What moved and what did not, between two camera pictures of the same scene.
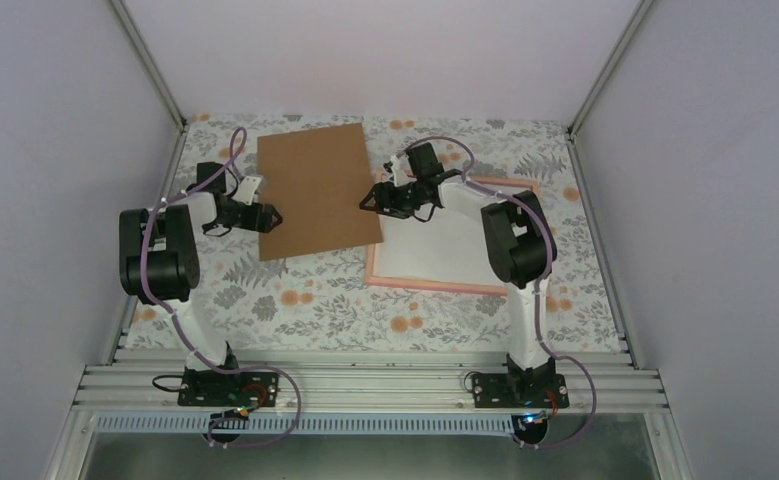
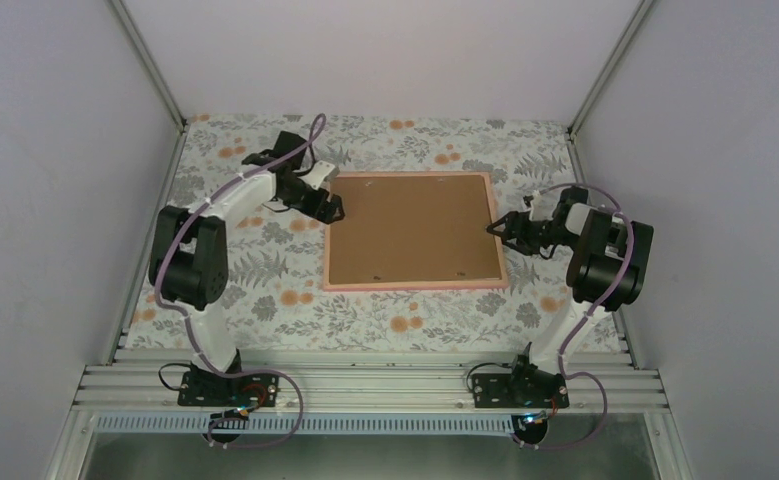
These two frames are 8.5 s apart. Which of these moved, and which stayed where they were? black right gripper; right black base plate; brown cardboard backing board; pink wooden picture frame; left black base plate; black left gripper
Moved: black left gripper; pink wooden picture frame; black right gripper; brown cardboard backing board
Stayed: right black base plate; left black base plate
